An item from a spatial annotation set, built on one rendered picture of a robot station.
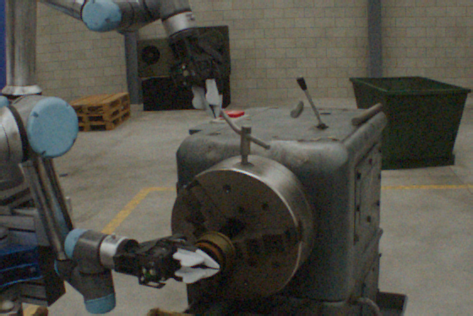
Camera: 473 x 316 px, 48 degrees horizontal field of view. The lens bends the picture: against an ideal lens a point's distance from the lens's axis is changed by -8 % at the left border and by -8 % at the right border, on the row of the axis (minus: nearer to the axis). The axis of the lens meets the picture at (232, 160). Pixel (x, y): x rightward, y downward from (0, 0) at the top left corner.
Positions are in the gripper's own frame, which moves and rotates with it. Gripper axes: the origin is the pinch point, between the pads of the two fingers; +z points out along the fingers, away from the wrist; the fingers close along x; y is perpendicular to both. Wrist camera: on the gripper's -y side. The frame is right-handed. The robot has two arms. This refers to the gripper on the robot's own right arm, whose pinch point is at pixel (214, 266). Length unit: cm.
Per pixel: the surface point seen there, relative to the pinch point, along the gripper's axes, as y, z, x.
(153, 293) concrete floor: -156, -131, -109
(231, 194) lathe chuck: -15.0, -3.1, 9.8
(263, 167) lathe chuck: -21.1, 1.8, 14.5
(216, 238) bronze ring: -5.0, -2.0, 3.7
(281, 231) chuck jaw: -12.5, 9.0, 3.7
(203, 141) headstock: -33.5, -19.8, 16.4
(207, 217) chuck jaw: -9.4, -6.3, 6.2
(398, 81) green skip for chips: -587, -63, -31
